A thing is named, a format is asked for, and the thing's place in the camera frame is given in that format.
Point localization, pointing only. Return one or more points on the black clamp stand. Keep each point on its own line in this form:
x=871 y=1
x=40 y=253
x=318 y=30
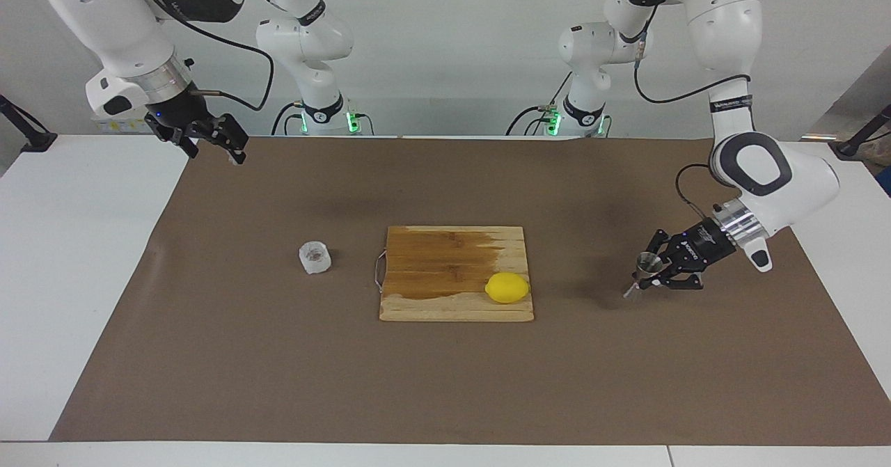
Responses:
x=846 y=149
x=38 y=141

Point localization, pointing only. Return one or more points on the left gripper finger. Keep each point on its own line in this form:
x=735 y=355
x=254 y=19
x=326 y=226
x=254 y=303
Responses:
x=679 y=280
x=668 y=239

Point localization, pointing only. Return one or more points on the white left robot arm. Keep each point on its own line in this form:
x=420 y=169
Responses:
x=766 y=168

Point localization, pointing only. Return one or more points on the blue object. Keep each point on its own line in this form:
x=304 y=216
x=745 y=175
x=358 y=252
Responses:
x=886 y=183

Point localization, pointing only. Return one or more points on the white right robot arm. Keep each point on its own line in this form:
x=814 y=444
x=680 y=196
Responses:
x=104 y=21

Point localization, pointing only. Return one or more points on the small clear plastic cup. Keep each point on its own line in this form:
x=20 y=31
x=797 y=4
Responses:
x=314 y=258

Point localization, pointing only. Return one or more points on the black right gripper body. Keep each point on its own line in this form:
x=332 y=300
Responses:
x=181 y=112

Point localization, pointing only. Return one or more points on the white boxes by wall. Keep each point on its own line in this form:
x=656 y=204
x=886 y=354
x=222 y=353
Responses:
x=118 y=126

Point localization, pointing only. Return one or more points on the brown paper table mat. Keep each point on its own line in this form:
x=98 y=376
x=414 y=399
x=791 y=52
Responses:
x=278 y=369

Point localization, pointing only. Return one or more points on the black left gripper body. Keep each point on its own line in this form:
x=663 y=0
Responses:
x=706 y=244

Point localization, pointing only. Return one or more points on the steel double jigger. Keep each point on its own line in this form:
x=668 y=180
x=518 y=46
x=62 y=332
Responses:
x=649 y=264

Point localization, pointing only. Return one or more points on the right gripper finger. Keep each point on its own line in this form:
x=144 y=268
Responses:
x=174 y=138
x=230 y=136

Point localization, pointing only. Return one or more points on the wooden cutting board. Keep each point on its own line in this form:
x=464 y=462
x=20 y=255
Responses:
x=431 y=265

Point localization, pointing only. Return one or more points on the yellow lemon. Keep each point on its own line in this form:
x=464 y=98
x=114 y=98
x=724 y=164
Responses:
x=507 y=288

